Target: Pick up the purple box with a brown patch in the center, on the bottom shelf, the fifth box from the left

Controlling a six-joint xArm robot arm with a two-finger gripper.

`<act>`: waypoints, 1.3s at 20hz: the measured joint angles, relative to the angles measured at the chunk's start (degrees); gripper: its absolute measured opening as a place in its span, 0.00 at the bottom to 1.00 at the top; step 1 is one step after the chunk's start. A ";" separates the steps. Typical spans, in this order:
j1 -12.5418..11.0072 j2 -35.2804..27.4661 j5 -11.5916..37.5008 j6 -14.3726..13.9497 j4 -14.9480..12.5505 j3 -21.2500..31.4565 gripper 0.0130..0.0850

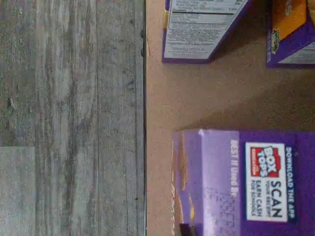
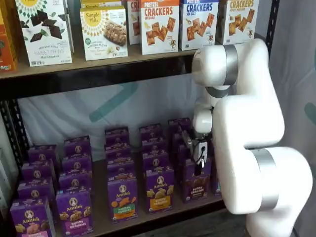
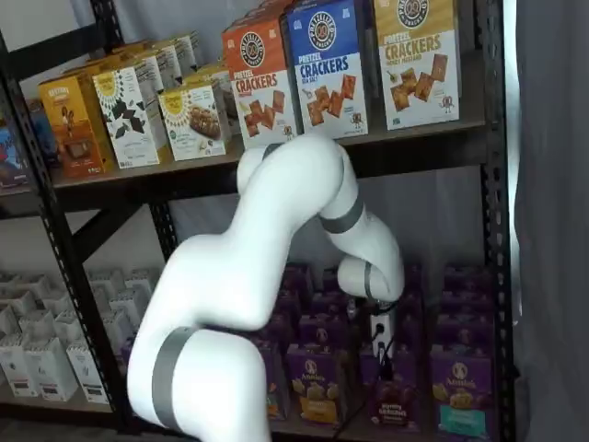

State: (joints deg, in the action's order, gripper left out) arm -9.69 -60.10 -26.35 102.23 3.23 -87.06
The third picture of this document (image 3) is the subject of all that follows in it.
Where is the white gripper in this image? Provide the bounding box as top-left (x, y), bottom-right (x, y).
top-left (369, 311), bottom-right (398, 384)

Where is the purple box brown patch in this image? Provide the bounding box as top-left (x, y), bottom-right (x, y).
top-left (366, 348), bottom-right (425, 433)

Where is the purple Annie's box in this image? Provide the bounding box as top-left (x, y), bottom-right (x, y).
top-left (433, 312), bottom-right (497, 352)
top-left (320, 265), bottom-right (345, 295)
top-left (396, 317), bottom-right (425, 356)
top-left (403, 263), bottom-right (423, 296)
top-left (309, 288), bottom-right (352, 320)
top-left (282, 263), bottom-right (315, 296)
top-left (443, 264), bottom-right (490, 296)
top-left (274, 288), bottom-right (306, 320)
top-left (438, 288), bottom-right (494, 320)
top-left (398, 289), bottom-right (425, 323)
top-left (264, 312), bottom-right (301, 345)
top-left (297, 314), bottom-right (350, 347)

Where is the purple box yellow patch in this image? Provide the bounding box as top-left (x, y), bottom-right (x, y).
top-left (285, 342), bottom-right (347, 428)

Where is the purple box teal patch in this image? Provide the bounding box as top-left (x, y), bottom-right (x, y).
top-left (430, 343), bottom-right (499, 439)

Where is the purple box green patch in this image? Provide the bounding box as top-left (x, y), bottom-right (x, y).
top-left (260, 340), bottom-right (292, 421)

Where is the black metal shelf rack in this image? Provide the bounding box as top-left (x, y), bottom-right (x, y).
top-left (0, 27), bottom-right (140, 430)
top-left (0, 0), bottom-right (519, 442)

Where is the wooden shelf board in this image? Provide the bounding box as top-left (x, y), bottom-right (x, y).
top-left (49, 115), bottom-right (490, 191)

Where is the white carton box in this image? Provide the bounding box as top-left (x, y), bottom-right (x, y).
top-left (23, 337), bottom-right (80, 402)
top-left (0, 343), bottom-right (41, 399)
top-left (17, 309), bottom-right (59, 343)
top-left (87, 268), bottom-right (126, 292)
top-left (0, 305), bottom-right (23, 345)
top-left (0, 286), bottom-right (37, 315)
top-left (109, 288), bottom-right (144, 320)
top-left (52, 309), bottom-right (89, 345)
top-left (0, 270), bottom-right (48, 292)
top-left (65, 342), bottom-right (112, 406)

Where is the blue pretzel crackers box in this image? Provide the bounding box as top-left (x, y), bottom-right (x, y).
top-left (280, 0), bottom-right (373, 140)

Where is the yellow pretzel crackers box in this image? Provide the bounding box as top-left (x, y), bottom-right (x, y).
top-left (373, 0), bottom-right (462, 132)

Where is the orange pretzel crackers box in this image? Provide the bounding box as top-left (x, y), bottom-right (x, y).
top-left (221, 17), bottom-right (301, 151)
top-left (250, 0), bottom-right (290, 25)

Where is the Simple Mills bar box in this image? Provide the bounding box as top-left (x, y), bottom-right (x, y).
top-left (156, 84), bottom-right (230, 163)
top-left (182, 63), bottom-right (241, 135)

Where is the white Sweet Thins box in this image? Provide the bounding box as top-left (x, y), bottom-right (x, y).
top-left (91, 65), bottom-right (161, 170)
top-left (159, 30), bottom-right (201, 80)
top-left (136, 40), bottom-right (182, 89)
top-left (114, 51), bottom-right (164, 96)

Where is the orange snack box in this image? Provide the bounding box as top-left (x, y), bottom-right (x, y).
top-left (37, 72), bottom-right (115, 180)

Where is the dark blue snack box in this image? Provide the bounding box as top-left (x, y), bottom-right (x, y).
top-left (25, 98), bottom-right (62, 169)

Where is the blue and red snack box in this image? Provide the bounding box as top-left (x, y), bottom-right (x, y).
top-left (0, 113), bottom-right (29, 191)

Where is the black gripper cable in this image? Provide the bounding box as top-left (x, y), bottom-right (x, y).
top-left (349, 298), bottom-right (398, 375)

